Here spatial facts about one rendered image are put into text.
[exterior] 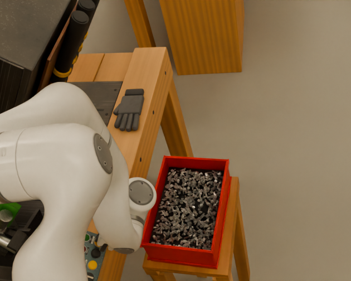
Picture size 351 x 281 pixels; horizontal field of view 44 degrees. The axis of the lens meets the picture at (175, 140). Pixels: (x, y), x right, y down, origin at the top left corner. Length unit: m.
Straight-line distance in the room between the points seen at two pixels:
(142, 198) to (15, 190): 0.43
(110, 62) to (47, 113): 1.20
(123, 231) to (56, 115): 0.33
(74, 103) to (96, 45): 2.83
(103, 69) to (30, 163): 1.30
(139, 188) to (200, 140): 1.65
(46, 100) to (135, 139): 0.84
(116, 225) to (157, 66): 0.95
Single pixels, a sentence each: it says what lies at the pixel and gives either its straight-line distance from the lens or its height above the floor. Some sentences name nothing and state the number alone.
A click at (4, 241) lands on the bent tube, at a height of 0.99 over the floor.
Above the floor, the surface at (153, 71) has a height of 0.90.
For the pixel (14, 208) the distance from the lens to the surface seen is 1.26.
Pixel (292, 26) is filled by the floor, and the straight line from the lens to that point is 3.32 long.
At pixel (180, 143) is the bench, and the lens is 2.13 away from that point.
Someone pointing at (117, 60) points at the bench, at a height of 0.88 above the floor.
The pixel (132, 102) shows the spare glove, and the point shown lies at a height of 0.92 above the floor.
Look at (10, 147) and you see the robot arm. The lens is 0.60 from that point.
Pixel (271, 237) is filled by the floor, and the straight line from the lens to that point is 2.24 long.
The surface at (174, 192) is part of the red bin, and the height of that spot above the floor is 0.88.
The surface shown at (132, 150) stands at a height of 0.90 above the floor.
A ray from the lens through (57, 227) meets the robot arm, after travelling 0.58.
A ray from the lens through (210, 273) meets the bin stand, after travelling 1.31.
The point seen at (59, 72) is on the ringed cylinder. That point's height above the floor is 1.35.
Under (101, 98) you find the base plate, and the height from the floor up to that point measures 0.90.
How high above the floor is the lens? 2.01
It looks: 49 degrees down
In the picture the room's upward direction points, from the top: 17 degrees counter-clockwise
